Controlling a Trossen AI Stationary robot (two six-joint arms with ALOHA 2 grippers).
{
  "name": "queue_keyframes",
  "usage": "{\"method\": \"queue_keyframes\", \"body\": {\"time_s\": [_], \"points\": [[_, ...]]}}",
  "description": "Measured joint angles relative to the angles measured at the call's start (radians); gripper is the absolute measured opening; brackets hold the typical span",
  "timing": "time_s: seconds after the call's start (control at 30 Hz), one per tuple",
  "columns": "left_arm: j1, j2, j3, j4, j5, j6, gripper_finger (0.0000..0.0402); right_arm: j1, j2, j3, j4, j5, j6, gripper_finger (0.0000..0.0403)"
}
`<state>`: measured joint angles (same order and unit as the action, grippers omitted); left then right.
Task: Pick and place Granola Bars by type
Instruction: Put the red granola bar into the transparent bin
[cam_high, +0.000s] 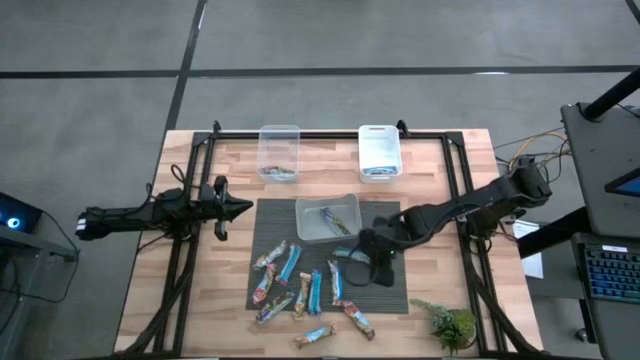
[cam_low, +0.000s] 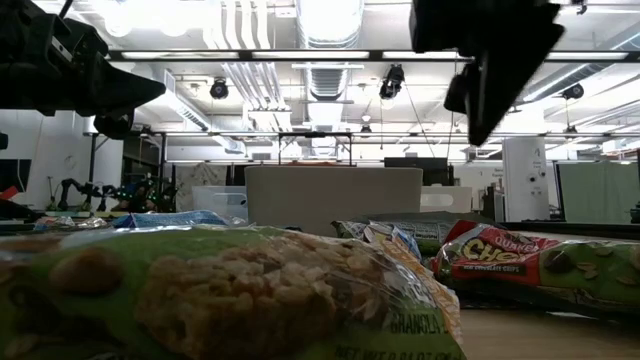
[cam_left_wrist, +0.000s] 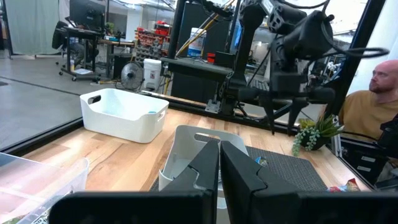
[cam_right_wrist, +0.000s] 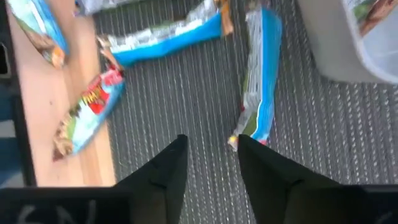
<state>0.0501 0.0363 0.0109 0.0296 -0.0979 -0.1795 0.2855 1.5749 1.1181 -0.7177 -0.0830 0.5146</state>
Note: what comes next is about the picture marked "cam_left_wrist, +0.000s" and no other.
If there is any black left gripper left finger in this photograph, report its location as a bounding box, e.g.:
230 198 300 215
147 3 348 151
48 139 220 224

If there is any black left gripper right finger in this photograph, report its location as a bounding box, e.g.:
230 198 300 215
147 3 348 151
220 140 398 224

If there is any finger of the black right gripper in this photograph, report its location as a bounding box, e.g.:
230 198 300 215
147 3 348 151
287 99 308 137
260 101 276 135

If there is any artificial potted plant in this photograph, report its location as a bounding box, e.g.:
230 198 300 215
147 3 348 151
291 113 345 157

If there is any dark woven placemat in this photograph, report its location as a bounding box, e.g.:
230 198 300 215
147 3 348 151
149 145 329 192

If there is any person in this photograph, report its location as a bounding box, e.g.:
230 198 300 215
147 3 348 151
338 59 398 141

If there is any black drawer cabinet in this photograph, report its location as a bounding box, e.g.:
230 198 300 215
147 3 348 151
338 136 389 187

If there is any grey operator desk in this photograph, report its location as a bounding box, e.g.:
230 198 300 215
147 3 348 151
160 57 271 105

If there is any black diagonal strut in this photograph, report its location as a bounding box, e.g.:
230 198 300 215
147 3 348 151
325 0 387 118

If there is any black tall cabinet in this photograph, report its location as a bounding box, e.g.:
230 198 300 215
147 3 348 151
185 2 234 63

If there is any white blue container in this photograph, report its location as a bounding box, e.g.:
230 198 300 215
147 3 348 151
187 27 207 58

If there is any white bucket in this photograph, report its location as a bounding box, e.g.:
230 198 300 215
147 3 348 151
142 58 163 91

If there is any grey floor fan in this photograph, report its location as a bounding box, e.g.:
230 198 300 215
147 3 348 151
120 61 145 92

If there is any black vertical pole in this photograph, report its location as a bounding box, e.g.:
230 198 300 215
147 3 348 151
167 0 188 60

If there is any black waste bin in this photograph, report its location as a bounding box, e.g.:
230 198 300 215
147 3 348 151
113 54 134 81

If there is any red parts bin shelf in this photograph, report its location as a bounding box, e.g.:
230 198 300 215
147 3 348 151
134 20 171 63

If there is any wooden workbench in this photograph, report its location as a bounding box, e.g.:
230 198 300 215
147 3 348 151
98 39 136 78

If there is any clear plastic bin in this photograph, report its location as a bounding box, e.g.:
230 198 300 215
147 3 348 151
0 151 90 224

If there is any black rolling cart desk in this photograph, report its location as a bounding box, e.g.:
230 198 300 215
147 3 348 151
51 20 102 82

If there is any black computer monitor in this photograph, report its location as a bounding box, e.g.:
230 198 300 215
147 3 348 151
68 0 106 32

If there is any green curtain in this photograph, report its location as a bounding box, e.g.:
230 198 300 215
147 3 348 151
4 0 60 56

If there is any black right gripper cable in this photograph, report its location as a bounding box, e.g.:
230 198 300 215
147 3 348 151
320 14 390 60

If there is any yellow cable bundle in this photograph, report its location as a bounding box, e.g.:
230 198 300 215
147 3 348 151
175 0 237 57

